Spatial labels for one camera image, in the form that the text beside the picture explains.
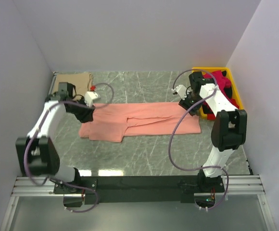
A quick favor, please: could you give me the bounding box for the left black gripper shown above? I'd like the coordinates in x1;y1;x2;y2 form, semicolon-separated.
68;96;96;124

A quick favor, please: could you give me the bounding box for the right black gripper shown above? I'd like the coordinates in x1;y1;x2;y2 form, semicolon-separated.
178;91;204;117

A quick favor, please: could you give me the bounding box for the pink t shirt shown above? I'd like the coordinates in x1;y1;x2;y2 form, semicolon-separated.
78;101;202;143

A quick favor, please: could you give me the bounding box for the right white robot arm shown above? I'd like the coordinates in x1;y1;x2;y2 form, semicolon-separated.
174;69;247;192

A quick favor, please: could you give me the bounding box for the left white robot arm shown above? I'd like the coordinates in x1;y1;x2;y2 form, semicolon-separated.
15;82;100;193

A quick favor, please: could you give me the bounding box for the red t shirt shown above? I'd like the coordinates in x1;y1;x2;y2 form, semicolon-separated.
200;70;240;120

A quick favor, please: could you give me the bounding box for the brown cardboard sheet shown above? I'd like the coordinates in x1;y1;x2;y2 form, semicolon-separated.
51;72;93;96

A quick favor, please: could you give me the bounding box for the yellow plastic bin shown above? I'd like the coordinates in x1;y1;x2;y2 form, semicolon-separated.
189;67;243;119

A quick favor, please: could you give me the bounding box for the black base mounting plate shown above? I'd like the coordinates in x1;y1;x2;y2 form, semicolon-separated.
53;175;225;205

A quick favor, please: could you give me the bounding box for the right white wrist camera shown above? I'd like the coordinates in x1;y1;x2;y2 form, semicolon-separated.
171;85;190;100

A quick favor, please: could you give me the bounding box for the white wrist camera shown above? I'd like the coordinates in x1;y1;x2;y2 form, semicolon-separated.
171;85;190;100
84;91;101;107

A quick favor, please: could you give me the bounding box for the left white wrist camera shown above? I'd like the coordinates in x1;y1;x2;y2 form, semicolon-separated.
84;91;101;107

